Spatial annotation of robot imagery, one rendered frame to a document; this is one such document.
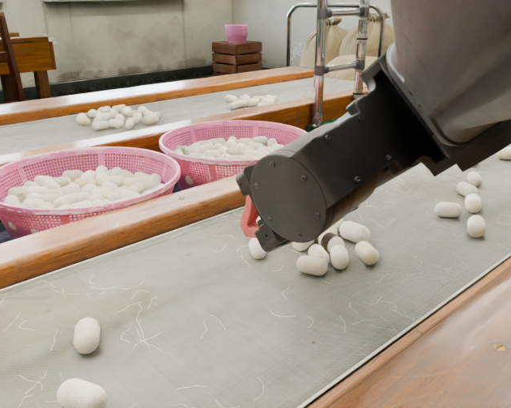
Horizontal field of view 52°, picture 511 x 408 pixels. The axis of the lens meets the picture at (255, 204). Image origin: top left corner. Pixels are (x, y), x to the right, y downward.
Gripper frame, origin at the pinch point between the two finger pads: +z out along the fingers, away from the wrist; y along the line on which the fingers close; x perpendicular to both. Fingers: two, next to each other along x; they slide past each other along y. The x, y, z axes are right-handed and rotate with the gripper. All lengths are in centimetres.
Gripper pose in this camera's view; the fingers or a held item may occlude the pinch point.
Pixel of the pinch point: (249, 226)
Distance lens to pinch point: 50.0
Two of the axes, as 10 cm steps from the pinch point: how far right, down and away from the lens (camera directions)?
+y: -7.4, 2.7, -6.2
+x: 4.4, 8.9, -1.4
